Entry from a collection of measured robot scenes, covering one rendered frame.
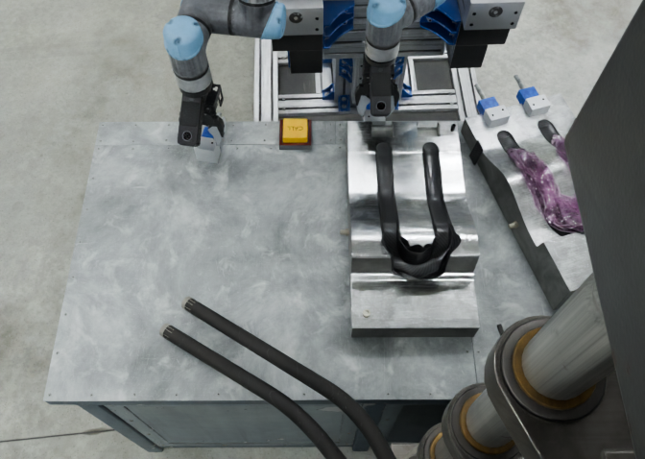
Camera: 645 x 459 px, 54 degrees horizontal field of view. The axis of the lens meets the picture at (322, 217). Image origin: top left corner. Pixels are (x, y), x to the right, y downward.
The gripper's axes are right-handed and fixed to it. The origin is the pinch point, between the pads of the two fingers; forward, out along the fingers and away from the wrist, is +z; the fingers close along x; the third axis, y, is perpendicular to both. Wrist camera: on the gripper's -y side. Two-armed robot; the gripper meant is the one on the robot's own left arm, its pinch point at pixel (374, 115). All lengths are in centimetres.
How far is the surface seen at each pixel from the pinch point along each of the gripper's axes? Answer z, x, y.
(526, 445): -67, -7, -88
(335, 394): -7, 9, -70
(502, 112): -3.6, -30.4, -1.2
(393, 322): -1, -3, -54
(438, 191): -3.2, -13.6, -23.4
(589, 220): -97, -3, -82
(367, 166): -3.9, 2.3, -17.6
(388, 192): -3.1, -2.4, -23.9
